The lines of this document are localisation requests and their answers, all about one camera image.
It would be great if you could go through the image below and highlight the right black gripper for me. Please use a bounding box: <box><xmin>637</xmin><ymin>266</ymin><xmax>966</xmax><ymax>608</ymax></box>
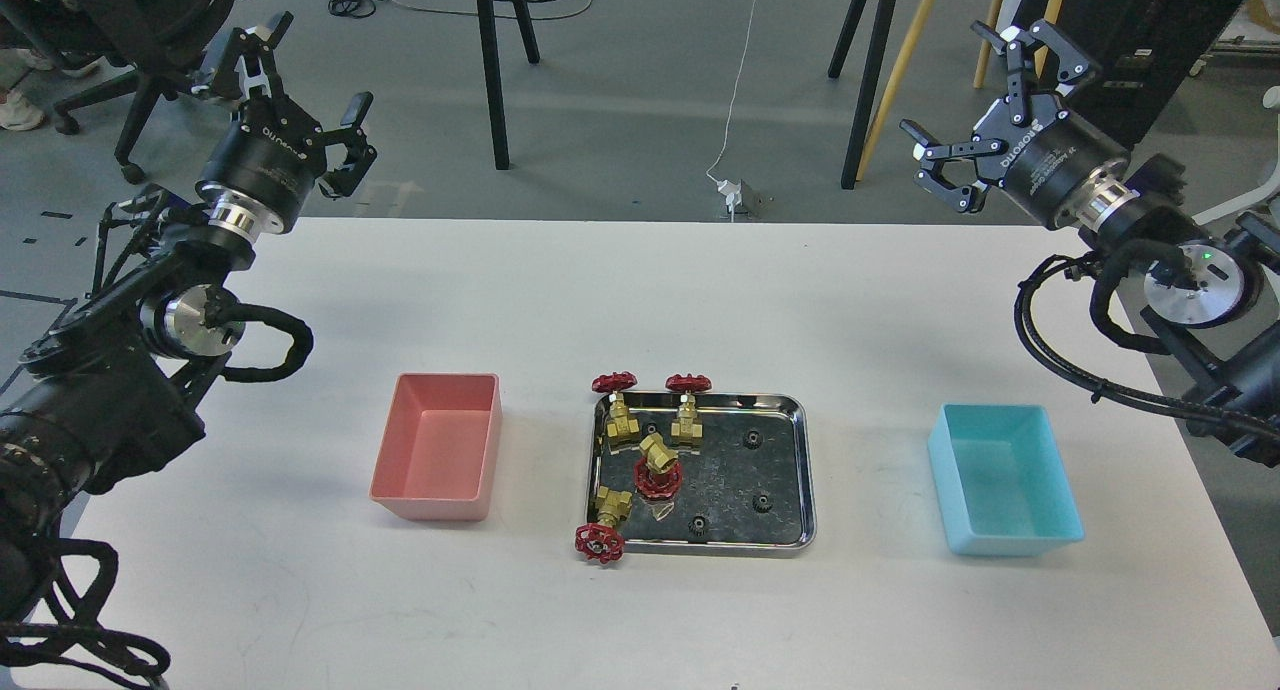
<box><xmin>899</xmin><ymin>18</ymin><xmax>1133</xmax><ymax>233</ymax></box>

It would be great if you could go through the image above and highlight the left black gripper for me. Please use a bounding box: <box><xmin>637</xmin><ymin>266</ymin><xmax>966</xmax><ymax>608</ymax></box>
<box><xmin>189</xmin><ymin>12</ymin><xmax>378</xmax><ymax>236</ymax></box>

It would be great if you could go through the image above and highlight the brass valve tray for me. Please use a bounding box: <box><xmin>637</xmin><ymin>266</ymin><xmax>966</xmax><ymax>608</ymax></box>
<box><xmin>634</xmin><ymin>431</ymin><xmax>684</xmax><ymax>501</ymax></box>

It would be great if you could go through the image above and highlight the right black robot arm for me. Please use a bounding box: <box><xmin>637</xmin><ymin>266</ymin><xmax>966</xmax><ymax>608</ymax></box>
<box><xmin>900</xmin><ymin>19</ymin><xmax>1279</xmax><ymax>467</ymax></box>

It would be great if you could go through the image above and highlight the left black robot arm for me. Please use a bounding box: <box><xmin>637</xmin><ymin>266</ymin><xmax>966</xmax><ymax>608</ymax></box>
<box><xmin>1</xmin><ymin>12</ymin><xmax>378</xmax><ymax>689</ymax></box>

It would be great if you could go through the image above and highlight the pink plastic box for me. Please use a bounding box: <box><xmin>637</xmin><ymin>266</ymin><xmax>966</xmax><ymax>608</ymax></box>
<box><xmin>369</xmin><ymin>374</ymin><xmax>502</xmax><ymax>522</ymax></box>

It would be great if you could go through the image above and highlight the blue plastic box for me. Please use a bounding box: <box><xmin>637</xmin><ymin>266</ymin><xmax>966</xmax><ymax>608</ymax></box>
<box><xmin>927</xmin><ymin>403</ymin><xmax>1085</xmax><ymax>557</ymax></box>

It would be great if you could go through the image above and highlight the brass valve back left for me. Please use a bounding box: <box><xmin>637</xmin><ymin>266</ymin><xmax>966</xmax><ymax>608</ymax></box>
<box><xmin>591</xmin><ymin>373</ymin><xmax>641</xmax><ymax>447</ymax></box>

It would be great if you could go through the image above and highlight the brass valve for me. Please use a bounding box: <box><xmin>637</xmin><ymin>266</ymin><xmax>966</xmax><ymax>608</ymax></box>
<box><xmin>591</xmin><ymin>373</ymin><xmax>641</xmax><ymax>447</ymax></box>
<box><xmin>666</xmin><ymin>374</ymin><xmax>713</xmax><ymax>448</ymax></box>
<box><xmin>573</xmin><ymin>485</ymin><xmax>634</xmax><ymax>565</ymax></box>

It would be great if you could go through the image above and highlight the brass valve back right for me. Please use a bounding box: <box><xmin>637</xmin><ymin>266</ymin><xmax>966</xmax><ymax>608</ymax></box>
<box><xmin>666</xmin><ymin>374</ymin><xmax>713</xmax><ymax>448</ymax></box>

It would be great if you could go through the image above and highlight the brass valve front left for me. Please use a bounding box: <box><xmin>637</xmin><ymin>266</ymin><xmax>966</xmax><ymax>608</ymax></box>
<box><xmin>573</xmin><ymin>485</ymin><xmax>634</xmax><ymax>565</ymax></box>

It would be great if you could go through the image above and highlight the yellow wooden leg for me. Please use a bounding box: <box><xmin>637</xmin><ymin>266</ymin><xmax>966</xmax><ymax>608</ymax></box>
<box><xmin>854</xmin><ymin>0</ymin><xmax>936</xmax><ymax>181</ymax></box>
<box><xmin>973</xmin><ymin>0</ymin><xmax>1012</xmax><ymax>90</ymax></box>

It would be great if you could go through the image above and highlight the yellow wooden leg right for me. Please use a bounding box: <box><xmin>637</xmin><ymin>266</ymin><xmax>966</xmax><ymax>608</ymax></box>
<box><xmin>973</xmin><ymin>0</ymin><xmax>1012</xmax><ymax>90</ymax></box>

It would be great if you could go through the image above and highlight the black stand leg right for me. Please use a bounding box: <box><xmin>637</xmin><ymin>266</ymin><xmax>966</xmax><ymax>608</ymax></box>
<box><xmin>827</xmin><ymin>0</ymin><xmax>897</xmax><ymax>189</ymax></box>

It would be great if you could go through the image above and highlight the black stand leg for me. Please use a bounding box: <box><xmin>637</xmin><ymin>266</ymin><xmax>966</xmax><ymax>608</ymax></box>
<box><xmin>827</xmin><ymin>0</ymin><xmax>897</xmax><ymax>189</ymax></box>
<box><xmin>475</xmin><ymin>0</ymin><xmax>540</xmax><ymax>172</ymax></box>

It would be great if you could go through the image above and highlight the black office chair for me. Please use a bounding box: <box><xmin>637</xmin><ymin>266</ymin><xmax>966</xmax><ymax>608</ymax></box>
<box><xmin>3</xmin><ymin>0</ymin><xmax>236</xmax><ymax>184</ymax></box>

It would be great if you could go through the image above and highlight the black stand leg left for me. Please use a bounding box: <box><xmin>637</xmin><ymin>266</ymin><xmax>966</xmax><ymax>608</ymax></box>
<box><xmin>475</xmin><ymin>0</ymin><xmax>540</xmax><ymax>172</ymax></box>

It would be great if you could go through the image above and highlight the white power adapter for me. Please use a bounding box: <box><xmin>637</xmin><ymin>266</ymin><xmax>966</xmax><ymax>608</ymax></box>
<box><xmin>716</xmin><ymin>181</ymin><xmax>765</xmax><ymax>221</ymax></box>

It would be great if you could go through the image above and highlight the shiny metal tray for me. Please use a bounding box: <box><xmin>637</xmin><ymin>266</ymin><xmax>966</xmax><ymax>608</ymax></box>
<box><xmin>585</xmin><ymin>390</ymin><xmax>817</xmax><ymax>556</ymax></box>

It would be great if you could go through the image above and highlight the white cable on floor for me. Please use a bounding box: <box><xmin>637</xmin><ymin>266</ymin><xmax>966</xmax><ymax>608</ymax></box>
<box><xmin>707</xmin><ymin>0</ymin><xmax>767</xmax><ymax>186</ymax></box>

